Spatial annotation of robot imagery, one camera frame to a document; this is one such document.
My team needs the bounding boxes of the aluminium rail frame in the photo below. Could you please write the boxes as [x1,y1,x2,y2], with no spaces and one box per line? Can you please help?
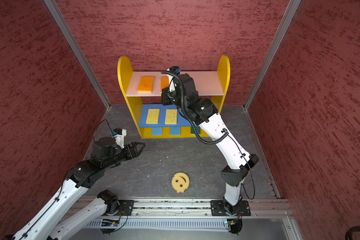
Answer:
[62,197,302,240]

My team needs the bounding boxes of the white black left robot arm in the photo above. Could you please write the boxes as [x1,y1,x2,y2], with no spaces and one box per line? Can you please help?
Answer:
[3,137,146,240]

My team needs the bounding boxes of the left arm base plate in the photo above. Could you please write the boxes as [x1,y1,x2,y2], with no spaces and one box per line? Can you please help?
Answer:
[104,200,135,217]

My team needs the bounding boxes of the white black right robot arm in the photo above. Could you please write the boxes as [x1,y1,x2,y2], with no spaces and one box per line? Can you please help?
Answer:
[162,70,259,216]

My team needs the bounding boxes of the dark green scrub sponge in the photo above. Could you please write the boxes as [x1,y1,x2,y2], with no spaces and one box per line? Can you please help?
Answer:
[191,126,201,135]

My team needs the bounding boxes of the blue sponge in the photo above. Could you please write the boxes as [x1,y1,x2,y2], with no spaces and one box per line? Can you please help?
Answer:
[170,127,181,136]
[151,127,163,136]

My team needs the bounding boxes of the orange sponge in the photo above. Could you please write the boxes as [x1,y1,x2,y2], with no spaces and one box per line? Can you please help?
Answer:
[160,77,170,92]
[137,76,155,94]

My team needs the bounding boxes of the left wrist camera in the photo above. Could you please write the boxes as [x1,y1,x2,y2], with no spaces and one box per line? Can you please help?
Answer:
[112,128,127,149]

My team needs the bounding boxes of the yellow shelf pink blue boards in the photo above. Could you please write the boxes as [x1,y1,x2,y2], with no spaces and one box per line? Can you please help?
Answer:
[118,56,231,139]

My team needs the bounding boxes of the black corrugated cable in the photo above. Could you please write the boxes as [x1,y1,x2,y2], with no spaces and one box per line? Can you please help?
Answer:
[160,70,230,145]

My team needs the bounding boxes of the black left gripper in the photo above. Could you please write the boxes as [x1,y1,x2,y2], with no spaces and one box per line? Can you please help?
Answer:
[102,142,146,170]

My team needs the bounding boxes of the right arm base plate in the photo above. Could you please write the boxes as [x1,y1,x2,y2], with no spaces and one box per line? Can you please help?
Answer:
[210,199,251,217]

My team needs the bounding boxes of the yellow smiley face sponge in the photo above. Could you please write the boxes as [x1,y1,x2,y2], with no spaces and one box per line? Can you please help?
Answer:
[171,172,190,194]

